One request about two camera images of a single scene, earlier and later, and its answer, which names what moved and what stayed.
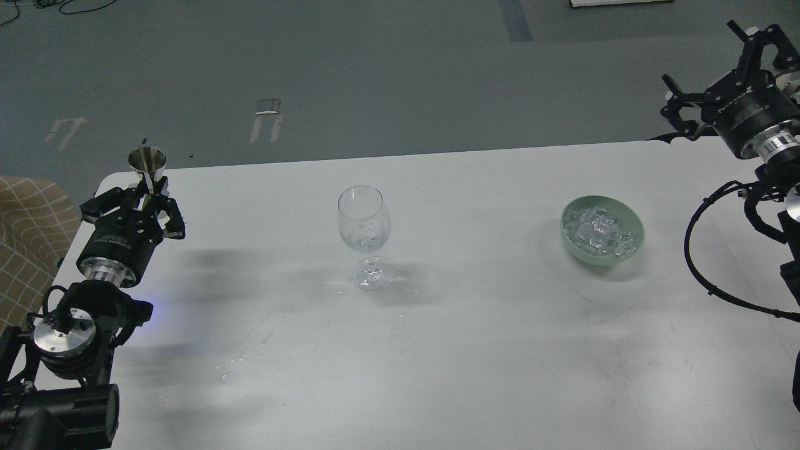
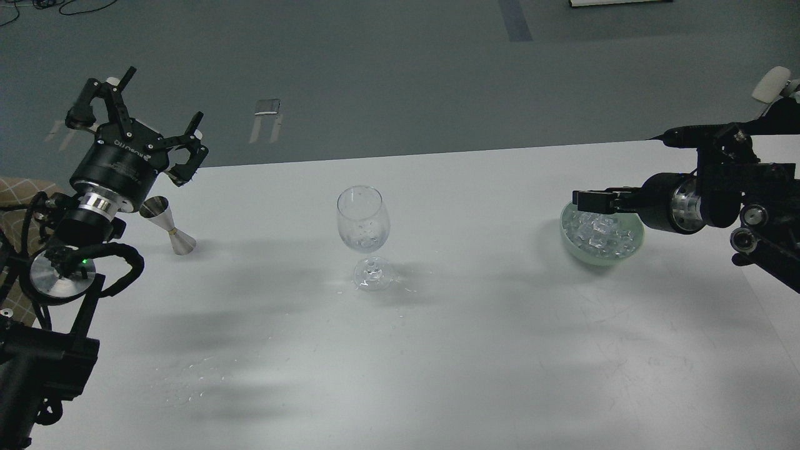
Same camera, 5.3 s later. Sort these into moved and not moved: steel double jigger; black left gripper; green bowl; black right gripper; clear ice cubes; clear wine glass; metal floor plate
Moved: black left gripper; black right gripper; steel double jigger
Not moved: clear ice cubes; metal floor plate; clear wine glass; green bowl
